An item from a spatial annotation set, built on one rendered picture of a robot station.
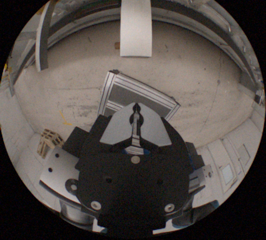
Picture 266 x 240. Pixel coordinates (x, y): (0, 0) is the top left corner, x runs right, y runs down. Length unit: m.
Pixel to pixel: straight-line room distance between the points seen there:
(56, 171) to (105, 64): 0.99
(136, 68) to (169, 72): 0.39
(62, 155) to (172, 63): 1.08
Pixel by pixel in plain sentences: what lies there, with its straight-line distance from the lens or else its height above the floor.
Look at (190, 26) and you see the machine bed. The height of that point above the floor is 0.17.
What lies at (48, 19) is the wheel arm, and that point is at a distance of 0.33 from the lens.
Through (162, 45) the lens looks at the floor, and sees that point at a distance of 1.01.
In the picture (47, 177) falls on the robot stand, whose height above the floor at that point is 0.98.
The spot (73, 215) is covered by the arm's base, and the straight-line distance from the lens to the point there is 0.34.
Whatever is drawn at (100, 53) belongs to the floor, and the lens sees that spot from 1.04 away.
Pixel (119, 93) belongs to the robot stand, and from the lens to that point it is 0.80.
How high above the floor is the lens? 0.94
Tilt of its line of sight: 59 degrees down
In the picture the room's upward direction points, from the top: 174 degrees counter-clockwise
